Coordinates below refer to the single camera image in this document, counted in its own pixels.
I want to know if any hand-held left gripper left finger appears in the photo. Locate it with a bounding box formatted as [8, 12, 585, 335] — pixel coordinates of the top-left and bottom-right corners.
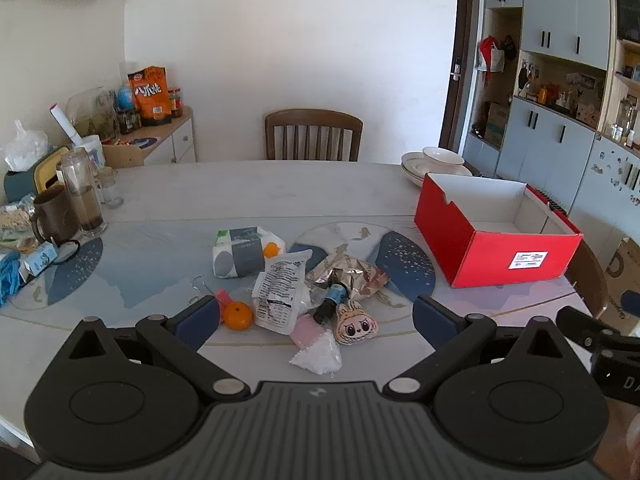
[65, 296, 251, 403]

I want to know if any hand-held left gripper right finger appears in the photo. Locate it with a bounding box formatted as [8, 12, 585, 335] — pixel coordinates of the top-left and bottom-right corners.
[382, 295, 576, 403]

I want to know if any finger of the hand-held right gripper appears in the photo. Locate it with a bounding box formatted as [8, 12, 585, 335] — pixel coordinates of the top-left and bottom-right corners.
[556, 306, 621, 352]

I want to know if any orange fruit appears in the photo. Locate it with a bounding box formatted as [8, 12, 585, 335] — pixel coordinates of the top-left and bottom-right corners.
[223, 301, 254, 332]

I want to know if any grey white tissue pack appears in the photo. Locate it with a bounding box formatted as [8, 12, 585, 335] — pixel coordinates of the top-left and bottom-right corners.
[212, 226, 287, 278]

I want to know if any beige doll head keychain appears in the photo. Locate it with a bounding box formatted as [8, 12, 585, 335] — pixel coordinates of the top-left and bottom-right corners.
[334, 301, 377, 346]

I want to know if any white printed plastic packet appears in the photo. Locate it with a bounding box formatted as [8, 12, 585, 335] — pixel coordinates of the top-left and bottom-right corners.
[251, 251, 312, 336]

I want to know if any red cardboard box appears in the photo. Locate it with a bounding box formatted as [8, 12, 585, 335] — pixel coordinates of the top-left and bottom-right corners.
[414, 172, 585, 289]

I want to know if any silver foil snack bag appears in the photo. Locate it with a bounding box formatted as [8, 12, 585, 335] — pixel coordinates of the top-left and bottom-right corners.
[305, 244, 391, 302]

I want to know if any small dark bottle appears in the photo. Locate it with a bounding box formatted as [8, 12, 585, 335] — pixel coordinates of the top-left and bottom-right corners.
[312, 282, 349, 324]

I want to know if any pink packet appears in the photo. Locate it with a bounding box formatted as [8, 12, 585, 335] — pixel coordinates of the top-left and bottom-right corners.
[290, 312, 326, 348]

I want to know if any white plastic bag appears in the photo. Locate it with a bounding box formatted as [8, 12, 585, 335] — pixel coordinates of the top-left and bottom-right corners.
[4, 120, 51, 172]
[289, 330, 343, 376]

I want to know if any white marble desktop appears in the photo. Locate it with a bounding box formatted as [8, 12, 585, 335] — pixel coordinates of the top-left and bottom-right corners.
[0, 160, 608, 461]

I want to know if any large printed cardboard box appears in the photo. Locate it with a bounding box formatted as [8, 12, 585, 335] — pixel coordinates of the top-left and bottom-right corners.
[602, 237, 640, 336]

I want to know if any black heater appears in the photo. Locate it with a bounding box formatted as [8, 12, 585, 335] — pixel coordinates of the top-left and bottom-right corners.
[535, 187, 568, 216]

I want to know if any small drinking glass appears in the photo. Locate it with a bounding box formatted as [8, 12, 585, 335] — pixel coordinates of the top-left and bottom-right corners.
[97, 166, 125, 209]

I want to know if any blue white milk carton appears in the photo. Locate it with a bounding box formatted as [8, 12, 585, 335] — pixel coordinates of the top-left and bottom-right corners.
[19, 241, 60, 281]

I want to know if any brown mug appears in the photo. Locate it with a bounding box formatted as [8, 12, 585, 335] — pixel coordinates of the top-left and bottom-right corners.
[30, 185, 81, 247]

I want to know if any white side cabinet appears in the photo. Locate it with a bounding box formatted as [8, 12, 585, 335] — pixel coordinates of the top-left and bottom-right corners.
[102, 107, 197, 168]

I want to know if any grey and wood cabinet unit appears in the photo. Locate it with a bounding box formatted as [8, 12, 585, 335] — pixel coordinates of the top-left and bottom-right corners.
[462, 0, 640, 261]

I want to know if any blue cloth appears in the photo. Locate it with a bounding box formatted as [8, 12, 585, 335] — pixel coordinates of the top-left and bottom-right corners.
[0, 250, 23, 306]

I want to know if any white cup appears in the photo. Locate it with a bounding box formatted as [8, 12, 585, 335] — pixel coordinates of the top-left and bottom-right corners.
[75, 135, 106, 168]

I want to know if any cardboard box in cabinet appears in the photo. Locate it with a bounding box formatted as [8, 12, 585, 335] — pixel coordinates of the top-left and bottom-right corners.
[484, 102, 510, 148]

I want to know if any clear snack bag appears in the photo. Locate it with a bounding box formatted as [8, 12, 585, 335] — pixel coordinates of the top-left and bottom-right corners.
[0, 200, 38, 251]

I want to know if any teal tissue box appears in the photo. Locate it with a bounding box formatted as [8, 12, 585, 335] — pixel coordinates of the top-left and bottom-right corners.
[4, 146, 71, 203]

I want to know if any wooden slatted chair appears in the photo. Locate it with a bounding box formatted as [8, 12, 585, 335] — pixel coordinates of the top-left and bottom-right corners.
[264, 109, 364, 162]

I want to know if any orange snack bag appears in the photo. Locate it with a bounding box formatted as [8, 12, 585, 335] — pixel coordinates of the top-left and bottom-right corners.
[127, 66, 173, 127]

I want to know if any small blue globe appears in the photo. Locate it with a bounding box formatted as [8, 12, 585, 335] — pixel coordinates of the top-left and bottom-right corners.
[114, 87, 141, 111]

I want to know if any clear plastic bag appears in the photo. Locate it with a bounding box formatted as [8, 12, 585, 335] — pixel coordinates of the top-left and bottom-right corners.
[66, 87, 118, 141]

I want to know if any white lint roller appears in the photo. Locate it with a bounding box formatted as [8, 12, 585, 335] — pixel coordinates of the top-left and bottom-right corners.
[49, 104, 85, 147]

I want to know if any dark brown door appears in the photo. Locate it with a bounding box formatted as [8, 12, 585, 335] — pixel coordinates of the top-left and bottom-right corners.
[440, 0, 476, 151]

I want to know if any red and white hanging bag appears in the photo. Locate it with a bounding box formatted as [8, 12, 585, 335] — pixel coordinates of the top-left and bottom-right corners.
[475, 36, 506, 73]

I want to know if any black screen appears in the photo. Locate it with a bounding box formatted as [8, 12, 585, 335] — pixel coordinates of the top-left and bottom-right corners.
[614, 0, 640, 43]

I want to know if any black hair tie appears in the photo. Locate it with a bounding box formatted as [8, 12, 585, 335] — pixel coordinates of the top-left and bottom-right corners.
[52, 240, 82, 266]

